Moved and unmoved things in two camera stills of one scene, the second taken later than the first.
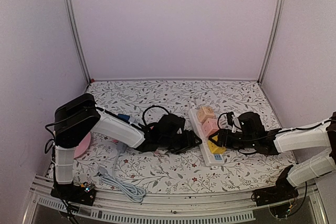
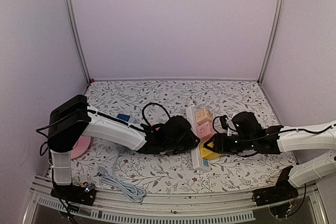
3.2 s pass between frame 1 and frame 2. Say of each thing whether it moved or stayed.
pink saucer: stayed
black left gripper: stayed
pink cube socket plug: moved
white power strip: moved
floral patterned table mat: stayed
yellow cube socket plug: moved
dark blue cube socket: stayed
